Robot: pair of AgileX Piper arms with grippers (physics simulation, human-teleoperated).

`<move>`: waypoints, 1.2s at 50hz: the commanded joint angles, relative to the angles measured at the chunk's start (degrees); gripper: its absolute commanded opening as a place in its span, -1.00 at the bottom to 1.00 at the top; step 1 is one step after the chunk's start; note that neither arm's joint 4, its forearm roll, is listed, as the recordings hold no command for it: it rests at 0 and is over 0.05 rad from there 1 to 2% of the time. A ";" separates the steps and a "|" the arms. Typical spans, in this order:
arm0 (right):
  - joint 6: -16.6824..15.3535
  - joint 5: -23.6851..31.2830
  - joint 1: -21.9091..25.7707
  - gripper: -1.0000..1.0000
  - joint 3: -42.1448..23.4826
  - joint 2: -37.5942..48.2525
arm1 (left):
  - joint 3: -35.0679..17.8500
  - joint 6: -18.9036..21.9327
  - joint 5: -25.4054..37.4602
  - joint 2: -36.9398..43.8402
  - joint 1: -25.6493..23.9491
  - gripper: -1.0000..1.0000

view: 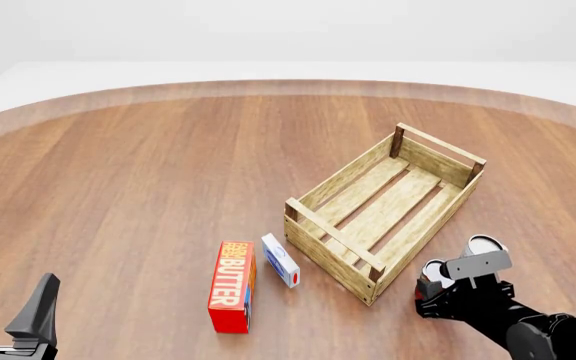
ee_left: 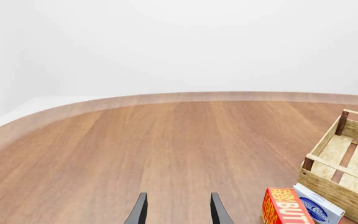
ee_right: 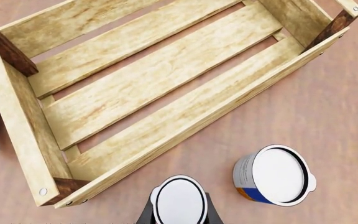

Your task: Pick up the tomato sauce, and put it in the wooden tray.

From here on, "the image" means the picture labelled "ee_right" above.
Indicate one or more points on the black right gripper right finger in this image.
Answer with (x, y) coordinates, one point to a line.
(213, 213)

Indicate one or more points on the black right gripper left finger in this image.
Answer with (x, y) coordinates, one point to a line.
(146, 213)

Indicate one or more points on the wooden slat tray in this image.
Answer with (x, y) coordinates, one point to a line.
(154, 93)

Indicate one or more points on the white-lidded tin with blue label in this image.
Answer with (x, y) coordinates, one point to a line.
(275, 175)

